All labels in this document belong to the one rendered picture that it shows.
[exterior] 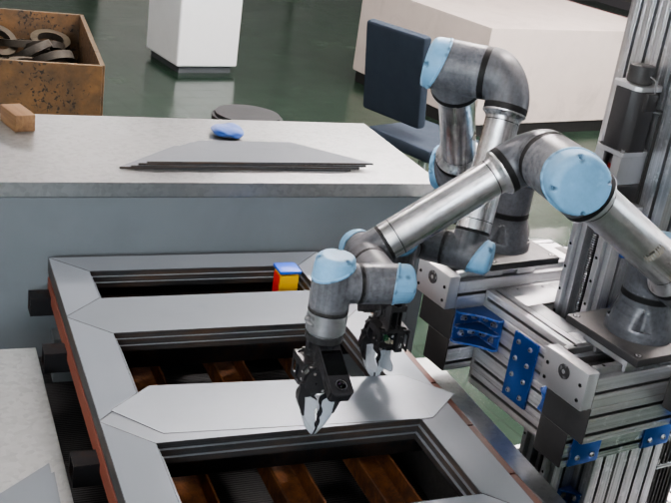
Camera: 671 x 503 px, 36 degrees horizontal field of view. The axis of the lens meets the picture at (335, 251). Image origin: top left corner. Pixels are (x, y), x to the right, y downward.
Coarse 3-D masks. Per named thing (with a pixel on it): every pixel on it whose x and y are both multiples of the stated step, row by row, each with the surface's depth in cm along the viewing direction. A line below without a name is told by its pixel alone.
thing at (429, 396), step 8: (408, 384) 229; (416, 384) 230; (424, 384) 230; (416, 392) 226; (424, 392) 227; (432, 392) 227; (424, 400) 224; (432, 400) 224; (440, 400) 224; (432, 408) 221; (440, 408) 221; (432, 416) 218
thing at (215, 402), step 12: (192, 384) 217; (204, 384) 217; (216, 384) 218; (204, 396) 213; (216, 396) 214; (228, 396) 214; (204, 408) 209; (216, 408) 209; (228, 408) 210; (204, 420) 205; (216, 420) 205; (228, 420) 206; (240, 420) 206
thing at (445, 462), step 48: (144, 336) 236; (192, 336) 240; (240, 336) 244; (288, 336) 249; (144, 432) 198; (192, 432) 200; (240, 432) 202; (288, 432) 206; (336, 432) 210; (384, 432) 214
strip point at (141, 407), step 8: (144, 392) 211; (152, 392) 212; (128, 400) 207; (136, 400) 208; (144, 400) 208; (152, 400) 209; (120, 408) 204; (128, 408) 205; (136, 408) 205; (144, 408) 206; (152, 408) 206; (128, 416) 202; (136, 416) 202; (144, 416) 203; (152, 416) 203; (144, 424) 200; (152, 424) 201; (160, 424) 201
